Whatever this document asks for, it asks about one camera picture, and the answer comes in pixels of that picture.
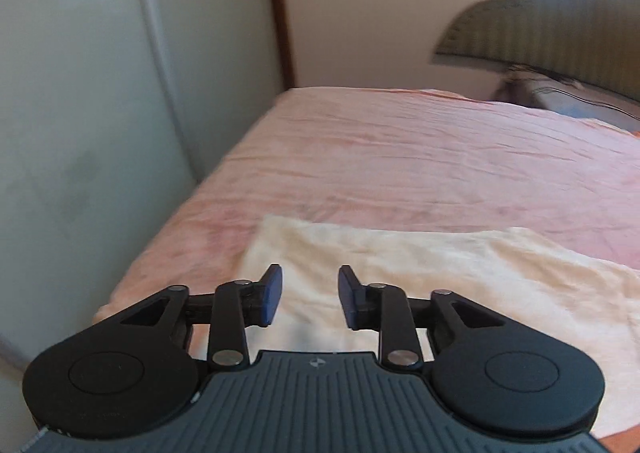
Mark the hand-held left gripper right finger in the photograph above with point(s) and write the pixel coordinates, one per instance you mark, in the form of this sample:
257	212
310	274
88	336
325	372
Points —
347	297

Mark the white glossy wardrobe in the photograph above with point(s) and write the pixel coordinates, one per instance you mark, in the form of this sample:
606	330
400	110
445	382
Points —
90	108

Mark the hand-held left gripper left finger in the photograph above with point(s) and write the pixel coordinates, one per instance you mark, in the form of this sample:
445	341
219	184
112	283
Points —
273	294

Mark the cream towel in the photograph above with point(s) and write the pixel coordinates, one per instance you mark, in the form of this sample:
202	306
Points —
450	278

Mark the brown wooden door frame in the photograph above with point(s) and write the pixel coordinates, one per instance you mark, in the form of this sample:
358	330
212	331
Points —
280	8

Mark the pink bed sheet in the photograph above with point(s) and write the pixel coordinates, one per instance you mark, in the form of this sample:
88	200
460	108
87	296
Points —
400	158

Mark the green quilted headboard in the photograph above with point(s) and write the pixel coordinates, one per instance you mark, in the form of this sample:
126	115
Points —
565	23

